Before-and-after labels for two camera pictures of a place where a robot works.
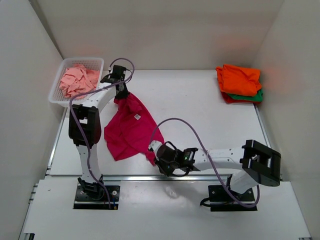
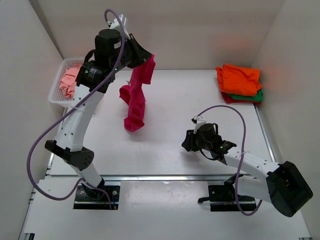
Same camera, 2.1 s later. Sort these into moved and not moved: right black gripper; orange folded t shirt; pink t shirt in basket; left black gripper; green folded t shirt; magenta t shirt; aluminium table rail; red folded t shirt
Moved: right black gripper; left black gripper; magenta t shirt
Not moved: aluminium table rail; green folded t shirt; orange folded t shirt; red folded t shirt; pink t shirt in basket
